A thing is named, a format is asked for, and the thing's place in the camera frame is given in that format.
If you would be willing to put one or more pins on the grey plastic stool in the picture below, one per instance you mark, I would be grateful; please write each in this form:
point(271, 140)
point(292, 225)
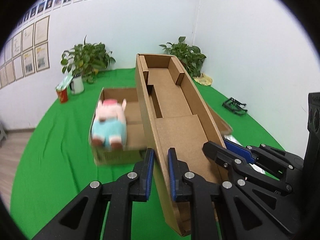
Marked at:
point(3, 134)

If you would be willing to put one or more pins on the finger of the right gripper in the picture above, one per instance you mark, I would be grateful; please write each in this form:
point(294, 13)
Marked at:
point(238, 165)
point(267, 163)

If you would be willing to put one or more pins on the red paper cup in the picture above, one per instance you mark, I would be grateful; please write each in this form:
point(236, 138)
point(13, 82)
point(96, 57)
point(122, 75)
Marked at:
point(61, 89)

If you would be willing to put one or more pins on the potted green plant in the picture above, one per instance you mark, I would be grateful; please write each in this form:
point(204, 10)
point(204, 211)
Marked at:
point(87, 60)
point(190, 56)

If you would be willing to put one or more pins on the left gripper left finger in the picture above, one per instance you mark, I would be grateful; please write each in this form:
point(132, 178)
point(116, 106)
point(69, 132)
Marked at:
point(103, 211)

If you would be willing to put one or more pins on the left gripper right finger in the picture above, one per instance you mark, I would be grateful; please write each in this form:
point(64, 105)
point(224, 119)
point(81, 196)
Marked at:
point(218, 211)

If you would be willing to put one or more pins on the framed certificate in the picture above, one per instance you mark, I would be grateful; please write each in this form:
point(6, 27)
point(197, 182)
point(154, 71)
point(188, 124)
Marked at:
point(42, 57)
point(41, 30)

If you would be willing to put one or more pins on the pink pig plush toy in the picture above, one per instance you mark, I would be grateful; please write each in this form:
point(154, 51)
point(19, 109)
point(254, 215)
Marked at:
point(109, 129)

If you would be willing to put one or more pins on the white enamel mug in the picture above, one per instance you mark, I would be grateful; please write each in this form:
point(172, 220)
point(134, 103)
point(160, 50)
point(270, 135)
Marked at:
point(76, 85)

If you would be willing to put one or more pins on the yellow cloth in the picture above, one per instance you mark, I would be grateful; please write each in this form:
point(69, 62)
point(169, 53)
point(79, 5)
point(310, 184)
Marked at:
point(203, 79)

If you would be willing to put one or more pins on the large shallow cardboard box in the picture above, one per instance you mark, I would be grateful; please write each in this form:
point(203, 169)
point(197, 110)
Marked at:
point(136, 142)

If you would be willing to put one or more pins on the left potted green plant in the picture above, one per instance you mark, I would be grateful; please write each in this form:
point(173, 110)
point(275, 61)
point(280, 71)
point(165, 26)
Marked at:
point(87, 60)

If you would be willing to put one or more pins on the framed certificate lower right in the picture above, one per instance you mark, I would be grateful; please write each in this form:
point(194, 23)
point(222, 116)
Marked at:
point(42, 57)

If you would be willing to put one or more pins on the green table cloth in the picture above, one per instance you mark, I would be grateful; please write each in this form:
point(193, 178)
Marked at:
point(57, 162)

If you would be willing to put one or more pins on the black folding stand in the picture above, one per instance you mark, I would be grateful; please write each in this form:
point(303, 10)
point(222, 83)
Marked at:
point(235, 106)

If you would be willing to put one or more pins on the framed certificate upper right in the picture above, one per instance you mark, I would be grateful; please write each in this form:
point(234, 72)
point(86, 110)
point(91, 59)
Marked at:
point(41, 30)

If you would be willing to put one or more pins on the right potted green plant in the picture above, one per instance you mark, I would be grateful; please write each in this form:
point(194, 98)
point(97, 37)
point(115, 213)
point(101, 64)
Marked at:
point(190, 56)

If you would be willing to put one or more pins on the narrow cardboard divider tray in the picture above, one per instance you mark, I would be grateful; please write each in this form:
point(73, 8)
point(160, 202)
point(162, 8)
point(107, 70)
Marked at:
point(174, 114)

